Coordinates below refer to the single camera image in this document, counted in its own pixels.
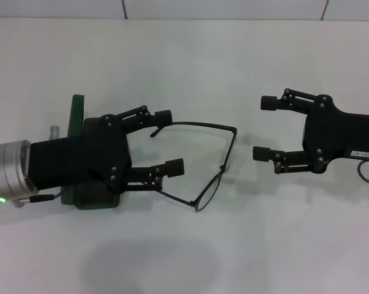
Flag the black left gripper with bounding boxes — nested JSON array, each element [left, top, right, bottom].
[[29, 105, 185, 195]]

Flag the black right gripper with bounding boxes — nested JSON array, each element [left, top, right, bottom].
[[252, 88, 369, 176]]

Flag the black thin-frame glasses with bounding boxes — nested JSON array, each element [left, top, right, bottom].
[[149, 121, 239, 213]]

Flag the green glasses case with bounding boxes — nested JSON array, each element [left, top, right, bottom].
[[60, 94, 122, 211]]

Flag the black left arm cable with plug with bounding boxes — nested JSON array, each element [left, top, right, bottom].
[[17, 192, 65, 209]]

